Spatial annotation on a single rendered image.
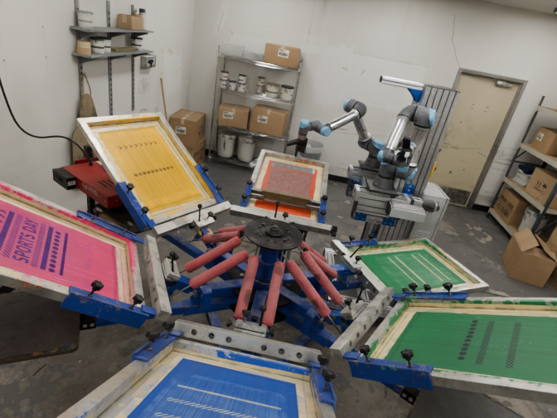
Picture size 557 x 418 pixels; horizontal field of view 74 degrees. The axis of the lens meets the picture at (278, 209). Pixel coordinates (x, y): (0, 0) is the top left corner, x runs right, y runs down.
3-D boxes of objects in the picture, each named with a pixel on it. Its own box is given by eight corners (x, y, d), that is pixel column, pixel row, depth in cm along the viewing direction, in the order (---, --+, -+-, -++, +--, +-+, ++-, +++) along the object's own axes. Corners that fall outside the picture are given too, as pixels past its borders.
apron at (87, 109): (103, 172, 395) (99, 68, 349) (109, 173, 395) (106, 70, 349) (71, 191, 347) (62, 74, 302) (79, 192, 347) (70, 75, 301)
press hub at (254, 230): (220, 372, 262) (244, 201, 203) (274, 385, 260) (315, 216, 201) (203, 425, 227) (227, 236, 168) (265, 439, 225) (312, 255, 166)
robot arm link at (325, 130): (373, 116, 300) (324, 141, 287) (364, 112, 308) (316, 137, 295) (372, 103, 293) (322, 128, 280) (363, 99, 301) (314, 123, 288)
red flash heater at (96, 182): (59, 178, 265) (58, 162, 260) (118, 167, 300) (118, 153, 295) (107, 211, 236) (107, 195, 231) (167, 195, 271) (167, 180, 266)
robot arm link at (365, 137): (369, 155, 335) (351, 108, 299) (358, 149, 346) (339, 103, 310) (379, 146, 336) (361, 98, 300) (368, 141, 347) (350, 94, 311)
